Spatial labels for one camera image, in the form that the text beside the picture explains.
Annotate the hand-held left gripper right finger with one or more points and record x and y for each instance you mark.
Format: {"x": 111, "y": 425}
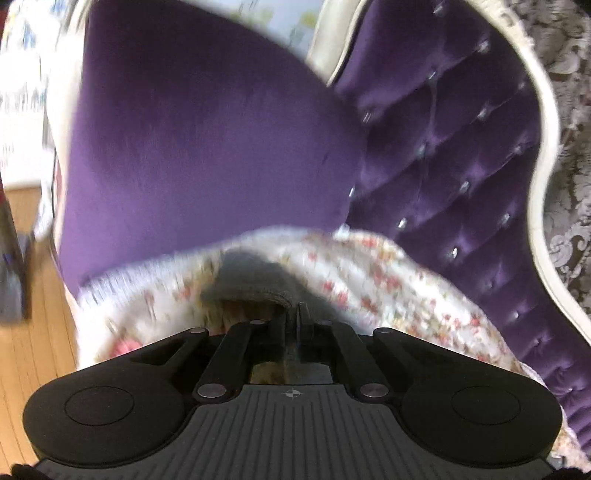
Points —
{"x": 302, "y": 323}

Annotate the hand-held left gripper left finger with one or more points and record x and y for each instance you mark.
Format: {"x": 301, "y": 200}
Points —
{"x": 280, "y": 325}

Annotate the small grey cloth garment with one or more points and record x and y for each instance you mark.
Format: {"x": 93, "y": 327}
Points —
{"x": 249, "y": 281}

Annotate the floral blanket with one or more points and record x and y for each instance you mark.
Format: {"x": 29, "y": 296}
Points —
{"x": 369, "y": 286}

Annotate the purple cushion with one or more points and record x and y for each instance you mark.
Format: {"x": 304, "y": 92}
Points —
{"x": 207, "y": 138}

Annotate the purple tufted sofa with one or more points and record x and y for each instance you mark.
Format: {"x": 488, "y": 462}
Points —
{"x": 438, "y": 161}

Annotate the dark grey object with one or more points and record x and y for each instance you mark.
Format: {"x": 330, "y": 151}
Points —
{"x": 14, "y": 277}

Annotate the grey damask curtain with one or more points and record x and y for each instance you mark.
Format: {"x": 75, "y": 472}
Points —
{"x": 569, "y": 69}

